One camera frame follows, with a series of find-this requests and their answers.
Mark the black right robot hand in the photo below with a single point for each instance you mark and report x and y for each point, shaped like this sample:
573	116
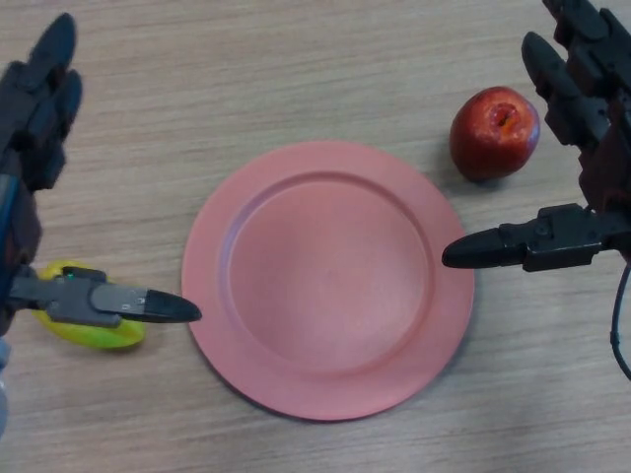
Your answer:
562	241

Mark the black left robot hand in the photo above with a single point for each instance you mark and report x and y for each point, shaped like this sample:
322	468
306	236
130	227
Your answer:
34	118

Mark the yellow starfruit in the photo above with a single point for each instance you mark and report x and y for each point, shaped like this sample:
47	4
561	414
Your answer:
98	335

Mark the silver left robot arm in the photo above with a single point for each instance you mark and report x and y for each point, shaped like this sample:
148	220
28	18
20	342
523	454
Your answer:
3	394

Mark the pink round plate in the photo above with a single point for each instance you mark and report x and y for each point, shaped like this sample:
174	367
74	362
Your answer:
325	276

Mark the red apple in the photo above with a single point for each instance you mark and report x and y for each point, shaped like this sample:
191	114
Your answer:
488	143

